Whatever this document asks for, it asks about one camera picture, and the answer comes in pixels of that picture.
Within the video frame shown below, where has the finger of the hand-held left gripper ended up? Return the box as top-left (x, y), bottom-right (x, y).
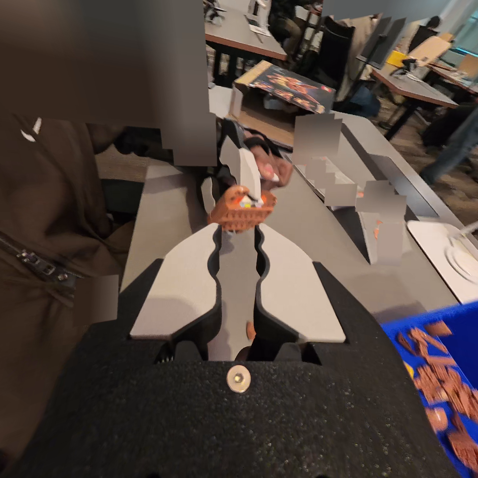
top-left (200, 177), bottom-right (219, 216)
top-left (218, 138), bottom-right (264, 209)

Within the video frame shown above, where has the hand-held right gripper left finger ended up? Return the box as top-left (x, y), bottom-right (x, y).
top-left (130, 224), bottom-right (225, 341)

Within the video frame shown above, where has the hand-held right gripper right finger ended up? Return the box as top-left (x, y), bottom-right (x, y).
top-left (254, 224), bottom-right (347, 343)

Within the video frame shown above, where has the brown lego assembly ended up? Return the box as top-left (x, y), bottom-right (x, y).
top-left (209, 186), bottom-right (278, 233)

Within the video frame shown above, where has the large blue plastic bin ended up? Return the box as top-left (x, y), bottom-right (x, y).
top-left (380, 300), bottom-right (478, 478)

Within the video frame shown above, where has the printed lego set box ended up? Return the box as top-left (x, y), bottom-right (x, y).
top-left (227, 61), bottom-right (337, 147)

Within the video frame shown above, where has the pile of brown lego pieces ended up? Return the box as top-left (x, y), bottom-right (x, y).
top-left (398, 321), bottom-right (478, 470)

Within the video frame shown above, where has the person's left hand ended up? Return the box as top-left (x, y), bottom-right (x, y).
top-left (250, 146), bottom-right (294, 188)

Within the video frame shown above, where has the dark office desk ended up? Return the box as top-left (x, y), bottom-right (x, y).
top-left (205, 6), bottom-right (289, 84)
top-left (371, 63), bottom-right (458, 140)

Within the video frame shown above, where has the black office chair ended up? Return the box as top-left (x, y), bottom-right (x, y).
top-left (317, 16), bottom-right (356, 92)

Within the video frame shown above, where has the brown hooded jacket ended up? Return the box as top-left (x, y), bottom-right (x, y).
top-left (0, 112), bottom-right (151, 467)

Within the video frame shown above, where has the white flat stand base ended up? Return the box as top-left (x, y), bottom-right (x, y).
top-left (407, 220), bottom-right (478, 304)

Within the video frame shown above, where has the instruction booklet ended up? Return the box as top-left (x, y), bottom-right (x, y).
top-left (336, 112), bottom-right (465, 226)

